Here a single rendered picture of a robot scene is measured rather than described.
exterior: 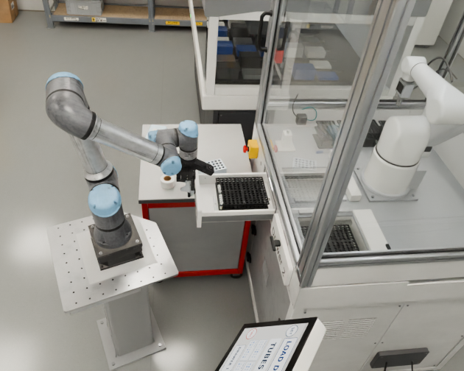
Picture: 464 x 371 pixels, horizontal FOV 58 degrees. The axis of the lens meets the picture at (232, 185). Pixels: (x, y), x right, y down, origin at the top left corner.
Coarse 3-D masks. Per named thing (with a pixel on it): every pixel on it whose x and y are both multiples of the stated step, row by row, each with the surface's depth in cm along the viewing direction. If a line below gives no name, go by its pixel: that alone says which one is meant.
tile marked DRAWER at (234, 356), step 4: (244, 344) 124; (236, 348) 125; (240, 348) 124; (244, 348) 123; (232, 352) 125; (236, 352) 124; (240, 352) 122; (232, 356) 123; (236, 356) 122; (228, 360) 123; (232, 360) 122; (236, 360) 120; (228, 364) 121; (232, 364) 120; (224, 368) 121; (228, 368) 119; (232, 368) 118
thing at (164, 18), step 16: (48, 0) 480; (48, 16) 489; (64, 16) 492; (80, 16) 493; (96, 16) 497; (112, 16) 505; (128, 16) 509; (144, 16) 513; (160, 16) 517; (176, 16) 521
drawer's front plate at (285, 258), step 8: (272, 224) 181; (280, 224) 172; (272, 232) 181; (280, 232) 169; (280, 240) 168; (280, 248) 168; (288, 256) 160; (280, 264) 169; (288, 264) 158; (288, 272) 158; (288, 280) 161
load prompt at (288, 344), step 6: (282, 342) 113; (288, 342) 111; (294, 342) 109; (282, 348) 111; (288, 348) 109; (276, 354) 110; (282, 354) 108; (288, 354) 107; (276, 360) 108; (282, 360) 106; (270, 366) 108; (276, 366) 106; (282, 366) 105
